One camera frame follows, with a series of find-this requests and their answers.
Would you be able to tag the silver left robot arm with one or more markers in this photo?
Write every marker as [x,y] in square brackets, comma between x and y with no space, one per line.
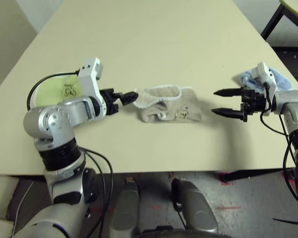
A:
[59,116]

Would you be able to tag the black-framed side table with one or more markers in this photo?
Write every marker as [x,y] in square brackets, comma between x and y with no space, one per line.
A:
[293,15]

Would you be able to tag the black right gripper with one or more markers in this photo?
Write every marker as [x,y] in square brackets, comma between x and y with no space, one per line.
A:
[253,104]

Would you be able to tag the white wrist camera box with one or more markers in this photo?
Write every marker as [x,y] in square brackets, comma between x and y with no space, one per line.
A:
[88,72]
[263,74]

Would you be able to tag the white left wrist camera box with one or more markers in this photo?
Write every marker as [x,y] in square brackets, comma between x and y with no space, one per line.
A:
[88,72]

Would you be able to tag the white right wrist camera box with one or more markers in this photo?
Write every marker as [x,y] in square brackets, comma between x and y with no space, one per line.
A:
[263,74]

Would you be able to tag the grey right robot leg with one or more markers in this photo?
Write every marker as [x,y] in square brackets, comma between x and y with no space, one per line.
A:
[196,208]

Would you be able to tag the light green folded towel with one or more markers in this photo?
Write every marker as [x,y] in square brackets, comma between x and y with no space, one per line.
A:
[49,91]

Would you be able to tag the black robot torso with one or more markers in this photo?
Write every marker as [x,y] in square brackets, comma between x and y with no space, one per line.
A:
[183,233]

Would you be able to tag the light blue folded towel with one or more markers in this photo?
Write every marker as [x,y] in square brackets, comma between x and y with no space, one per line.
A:
[283,81]

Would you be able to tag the grey left robot leg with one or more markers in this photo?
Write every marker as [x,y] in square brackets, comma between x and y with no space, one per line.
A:
[125,210]

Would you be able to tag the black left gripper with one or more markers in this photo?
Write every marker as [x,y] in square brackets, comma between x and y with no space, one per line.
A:
[110,101]

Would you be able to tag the grey robot leg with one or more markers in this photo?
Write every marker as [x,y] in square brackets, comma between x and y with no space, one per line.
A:
[125,210]
[196,208]

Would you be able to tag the black table frame bar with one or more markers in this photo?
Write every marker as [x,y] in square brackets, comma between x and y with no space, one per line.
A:
[250,174]

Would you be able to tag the beige towel with white trim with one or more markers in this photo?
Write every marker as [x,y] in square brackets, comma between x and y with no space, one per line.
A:
[164,99]

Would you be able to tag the cream fabric cushion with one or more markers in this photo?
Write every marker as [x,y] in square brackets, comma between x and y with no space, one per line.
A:
[0,203]

